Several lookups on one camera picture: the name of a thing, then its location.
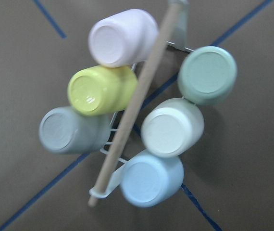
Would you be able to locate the beige cup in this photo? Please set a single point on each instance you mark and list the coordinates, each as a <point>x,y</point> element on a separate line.
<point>172,127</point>

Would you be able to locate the yellow cup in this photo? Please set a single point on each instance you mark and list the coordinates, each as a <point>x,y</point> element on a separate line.
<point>101,90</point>

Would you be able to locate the blue cup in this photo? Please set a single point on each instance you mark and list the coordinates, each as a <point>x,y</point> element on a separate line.
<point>148,179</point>

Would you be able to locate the grey cup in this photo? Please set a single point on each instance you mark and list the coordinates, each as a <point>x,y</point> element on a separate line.
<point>64,131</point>

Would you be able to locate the green cup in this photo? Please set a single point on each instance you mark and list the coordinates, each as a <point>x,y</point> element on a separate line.
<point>207,75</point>

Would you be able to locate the pink cup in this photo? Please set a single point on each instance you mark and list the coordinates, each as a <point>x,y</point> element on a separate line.
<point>124,38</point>

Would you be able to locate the white wire cup rack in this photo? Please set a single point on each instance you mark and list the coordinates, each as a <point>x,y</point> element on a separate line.
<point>178,40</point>

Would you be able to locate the wooden rack handle rod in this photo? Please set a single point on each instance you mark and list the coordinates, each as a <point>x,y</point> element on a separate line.
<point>145,79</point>

